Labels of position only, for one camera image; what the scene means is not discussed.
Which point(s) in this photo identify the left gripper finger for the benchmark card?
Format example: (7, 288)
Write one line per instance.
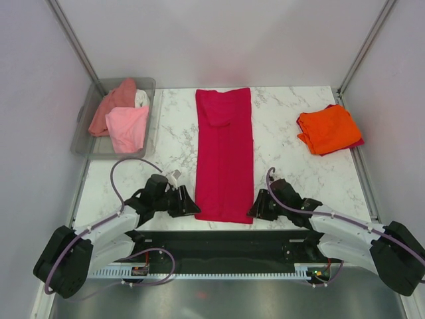
(186, 206)
(177, 211)

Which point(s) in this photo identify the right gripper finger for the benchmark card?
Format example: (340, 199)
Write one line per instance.
(270, 214)
(260, 208)

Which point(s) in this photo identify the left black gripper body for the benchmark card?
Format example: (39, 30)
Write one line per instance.
(170, 198)

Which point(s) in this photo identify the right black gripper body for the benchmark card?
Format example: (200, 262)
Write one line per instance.
(283, 211)

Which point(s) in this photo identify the magenta t shirt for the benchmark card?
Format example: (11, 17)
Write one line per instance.
(343, 131)
(224, 187)

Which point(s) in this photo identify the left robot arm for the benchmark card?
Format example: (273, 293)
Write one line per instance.
(72, 254)

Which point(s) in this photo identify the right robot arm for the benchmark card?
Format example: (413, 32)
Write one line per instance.
(389, 251)

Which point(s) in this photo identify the orange folded t shirt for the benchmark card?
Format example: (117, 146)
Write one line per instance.
(314, 131)

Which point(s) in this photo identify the light pink t shirt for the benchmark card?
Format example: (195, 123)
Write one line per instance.
(126, 128)

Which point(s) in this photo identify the clear plastic bin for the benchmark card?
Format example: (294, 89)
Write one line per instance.
(101, 148)

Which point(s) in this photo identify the folded magenta t shirt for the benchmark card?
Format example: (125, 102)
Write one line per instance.
(343, 131)

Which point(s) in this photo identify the white t shirt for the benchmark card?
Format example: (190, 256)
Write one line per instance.
(141, 98)

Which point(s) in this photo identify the dusty rose t shirt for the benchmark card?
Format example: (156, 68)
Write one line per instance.
(122, 96)

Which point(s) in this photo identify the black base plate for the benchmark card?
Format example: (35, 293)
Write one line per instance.
(226, 251)

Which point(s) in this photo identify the white slotted cable duct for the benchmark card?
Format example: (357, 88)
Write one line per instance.
(121, 271)

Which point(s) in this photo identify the right aluminium frame post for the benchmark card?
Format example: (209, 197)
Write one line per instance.
(367, 44)

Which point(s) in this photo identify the aluminium frame post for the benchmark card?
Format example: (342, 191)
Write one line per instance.
(72, 38)
(367, 44)

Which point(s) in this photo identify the left aluminium frame post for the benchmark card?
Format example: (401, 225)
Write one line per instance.
(72, 38)

